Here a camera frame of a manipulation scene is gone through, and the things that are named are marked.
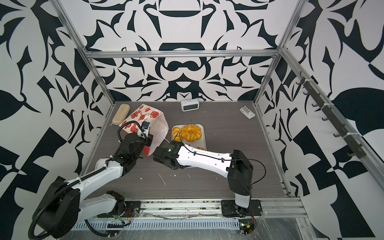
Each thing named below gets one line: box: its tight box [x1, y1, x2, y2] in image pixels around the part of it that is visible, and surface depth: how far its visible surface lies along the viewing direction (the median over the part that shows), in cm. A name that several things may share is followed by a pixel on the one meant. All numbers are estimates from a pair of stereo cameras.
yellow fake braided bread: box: [180, 124, 202, 142], surface depth 101 cm
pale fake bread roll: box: [172, 127, 181, 141], surface depth 100 cm
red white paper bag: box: [119, 104, 169, 157], surface depth 92 cm
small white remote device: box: [239, 105, 256, 120], surface depth 116 cm
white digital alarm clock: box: [180, 98, 200, 112], surface depth 114 cm
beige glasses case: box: [112, 103, 131, 126], surface depth 110 cm
